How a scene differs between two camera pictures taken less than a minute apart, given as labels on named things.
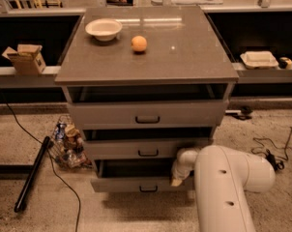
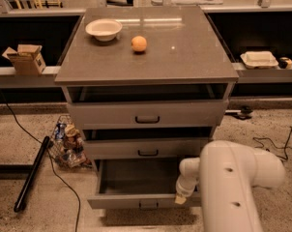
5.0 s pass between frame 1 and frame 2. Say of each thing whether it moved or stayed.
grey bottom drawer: moved
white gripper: moved
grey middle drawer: stayed
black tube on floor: stayed
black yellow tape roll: stayed
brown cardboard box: stayed
